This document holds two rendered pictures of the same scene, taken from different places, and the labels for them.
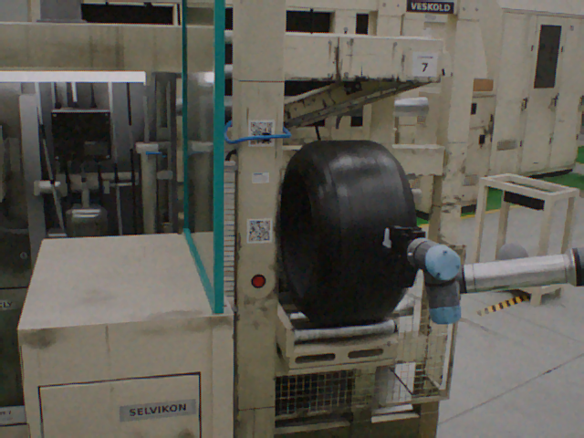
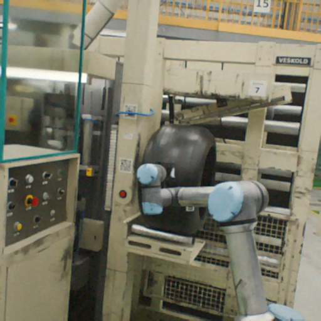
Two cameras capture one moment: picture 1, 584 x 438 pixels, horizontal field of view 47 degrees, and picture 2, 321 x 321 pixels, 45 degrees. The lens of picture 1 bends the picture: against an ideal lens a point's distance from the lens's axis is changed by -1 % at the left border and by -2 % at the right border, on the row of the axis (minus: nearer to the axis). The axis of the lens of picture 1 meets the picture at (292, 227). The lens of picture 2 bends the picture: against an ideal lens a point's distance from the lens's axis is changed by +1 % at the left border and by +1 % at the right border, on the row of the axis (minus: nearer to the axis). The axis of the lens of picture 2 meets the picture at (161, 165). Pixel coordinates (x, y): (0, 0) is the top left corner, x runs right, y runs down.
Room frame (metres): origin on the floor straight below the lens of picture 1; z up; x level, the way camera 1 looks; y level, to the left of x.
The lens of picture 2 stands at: (0.33, -1.17, 1.53)
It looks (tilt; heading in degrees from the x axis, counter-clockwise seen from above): 8 degrees down; 33
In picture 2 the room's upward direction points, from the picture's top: 6 degrees clockwise
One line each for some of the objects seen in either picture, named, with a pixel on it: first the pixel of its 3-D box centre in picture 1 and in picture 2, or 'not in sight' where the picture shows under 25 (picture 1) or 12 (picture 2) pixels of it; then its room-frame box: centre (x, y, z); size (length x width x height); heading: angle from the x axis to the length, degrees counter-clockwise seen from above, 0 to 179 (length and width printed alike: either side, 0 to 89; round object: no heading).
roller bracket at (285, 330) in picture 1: (276, 317); (139, 221); (2.04, 0.04, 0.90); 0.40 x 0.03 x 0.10; 15
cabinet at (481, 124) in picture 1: (443, 151); not in sight; (6.95, -1.54, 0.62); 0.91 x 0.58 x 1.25; 128
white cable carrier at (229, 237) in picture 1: (228, 238); (113, 167); (1.95, 0.19, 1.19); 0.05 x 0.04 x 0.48; 15
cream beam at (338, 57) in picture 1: (347, 57); (218, 85); (2.40, -0.17, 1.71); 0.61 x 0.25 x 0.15; 105
